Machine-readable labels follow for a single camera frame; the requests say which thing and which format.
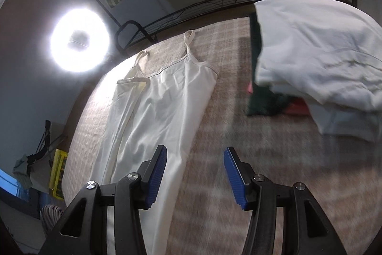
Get cream camisole top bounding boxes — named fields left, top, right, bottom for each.
left=91, top=30, right=218, bottom=254

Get white shorts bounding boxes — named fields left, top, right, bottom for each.
left=255, top=0, right=381, bottom=142

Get dark green folded garment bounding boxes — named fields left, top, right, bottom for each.
left=246, top=12, right=291, bottom=116

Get red folded garment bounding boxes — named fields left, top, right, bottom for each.
left=246, top=82, right=310, bottom=116

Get yellow box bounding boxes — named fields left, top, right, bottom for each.
left=48, top=149, right=68, bottom=201

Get beige plaid bed blanket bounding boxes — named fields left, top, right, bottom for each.
left=61, top=15, right=382, bottom=255

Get black tripod stand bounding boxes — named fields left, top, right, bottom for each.
left=27, top=120, right=66, bottom=166

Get grey striped trouser knee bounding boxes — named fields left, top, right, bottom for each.
left=39, top=204, right=64, bottom=238

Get bright ring light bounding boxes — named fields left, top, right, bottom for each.
left=49, top=7, right=110, bottom=73

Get black metal bed frame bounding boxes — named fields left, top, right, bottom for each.
left=114, top=0, right=358, bottom=55

